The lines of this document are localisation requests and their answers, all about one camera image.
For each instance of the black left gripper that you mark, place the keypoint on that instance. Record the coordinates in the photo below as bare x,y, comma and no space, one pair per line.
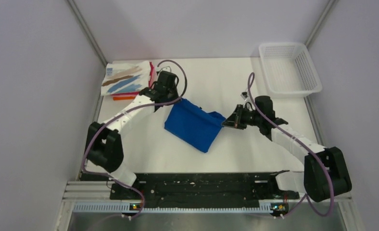
176,95

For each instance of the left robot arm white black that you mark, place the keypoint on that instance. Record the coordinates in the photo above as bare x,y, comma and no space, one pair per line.
104,141

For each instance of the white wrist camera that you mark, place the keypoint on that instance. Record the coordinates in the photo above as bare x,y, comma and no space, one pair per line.
166,68
246,97

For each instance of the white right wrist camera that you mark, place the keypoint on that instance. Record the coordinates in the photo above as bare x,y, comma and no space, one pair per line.
246,97

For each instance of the orange folded t shirt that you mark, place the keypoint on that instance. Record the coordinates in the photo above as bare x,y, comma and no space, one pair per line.
124,98

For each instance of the white slotted cable duct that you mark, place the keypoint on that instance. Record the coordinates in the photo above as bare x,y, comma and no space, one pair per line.
126,207

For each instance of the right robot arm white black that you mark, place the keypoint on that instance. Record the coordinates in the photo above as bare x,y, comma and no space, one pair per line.
324,174

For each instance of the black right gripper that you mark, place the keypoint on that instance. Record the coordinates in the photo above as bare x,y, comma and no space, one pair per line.
236,118

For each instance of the white plastic basket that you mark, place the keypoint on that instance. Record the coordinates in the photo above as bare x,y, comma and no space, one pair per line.
289,71

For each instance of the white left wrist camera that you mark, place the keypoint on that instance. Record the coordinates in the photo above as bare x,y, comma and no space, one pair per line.
166,68

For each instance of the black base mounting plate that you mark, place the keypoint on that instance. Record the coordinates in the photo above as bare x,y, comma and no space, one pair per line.
203,190

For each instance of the white striped folded t shirt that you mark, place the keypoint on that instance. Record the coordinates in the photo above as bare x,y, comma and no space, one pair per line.
127,78

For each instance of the blue t shirt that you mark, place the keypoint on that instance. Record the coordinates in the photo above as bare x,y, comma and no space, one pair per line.
193,125

